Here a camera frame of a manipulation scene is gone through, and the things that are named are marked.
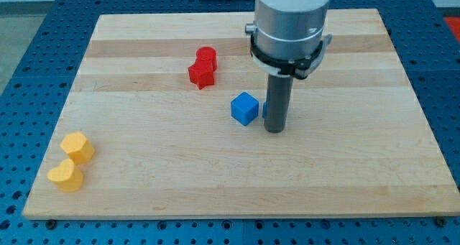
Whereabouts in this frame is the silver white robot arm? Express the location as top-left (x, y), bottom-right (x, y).
top-left (245, 0), bottom-right (332, 80)

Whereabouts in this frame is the wooden board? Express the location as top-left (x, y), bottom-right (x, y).
top-left (22, 9), bottom-right (459, 220)

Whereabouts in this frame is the small blue block behind rod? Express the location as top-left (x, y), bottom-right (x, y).
top-left (262, 102), bottom-right (267, 119)

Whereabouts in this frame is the blue cube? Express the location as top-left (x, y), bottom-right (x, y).
top-left (231, 92), bottom-right (259, 126)

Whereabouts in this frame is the yellow hexagon block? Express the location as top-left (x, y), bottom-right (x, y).
top-left (60, 131), bottom-right (95, 165)

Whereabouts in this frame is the yellow heart block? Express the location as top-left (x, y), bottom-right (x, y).
top-left (47, 159), bottom-right (84, 193)

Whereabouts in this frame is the red star block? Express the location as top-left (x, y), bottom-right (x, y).
top-left (188, 61), bottom-right (215, 90)

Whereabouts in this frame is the red cylinder block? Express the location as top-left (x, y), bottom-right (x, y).
top-left (196, 46), bottom-right (218, 71)

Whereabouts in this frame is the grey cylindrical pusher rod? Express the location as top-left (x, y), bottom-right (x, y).
top-left (264, 75), bottom-right (293, 133)

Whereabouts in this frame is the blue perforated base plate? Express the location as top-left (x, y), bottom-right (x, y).
top-left (1, 0), bottom-right (459, 244)

